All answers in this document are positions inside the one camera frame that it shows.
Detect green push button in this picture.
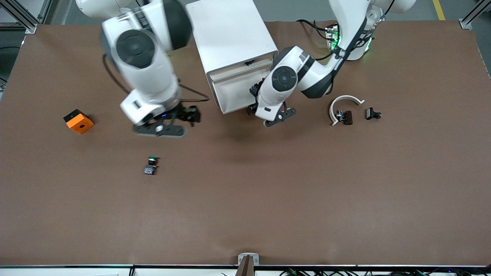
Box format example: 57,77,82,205
144,156,160,176

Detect orange and black button box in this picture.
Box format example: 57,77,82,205
63,109,94,135

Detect brown table cover sheet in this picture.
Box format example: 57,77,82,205
0,20,491,267

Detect white curved plastic piece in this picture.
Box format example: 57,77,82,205
329,95,365,127

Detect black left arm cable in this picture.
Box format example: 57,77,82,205
315,0,395,62

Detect black base cable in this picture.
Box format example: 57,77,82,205
295,18,334,41

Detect dark brown switch component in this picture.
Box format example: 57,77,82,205
335,109,353,126

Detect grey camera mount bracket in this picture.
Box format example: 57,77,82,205
237,252,260,276

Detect aluminium frame profile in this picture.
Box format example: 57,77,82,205
0,0,52,35
458,0,491,30

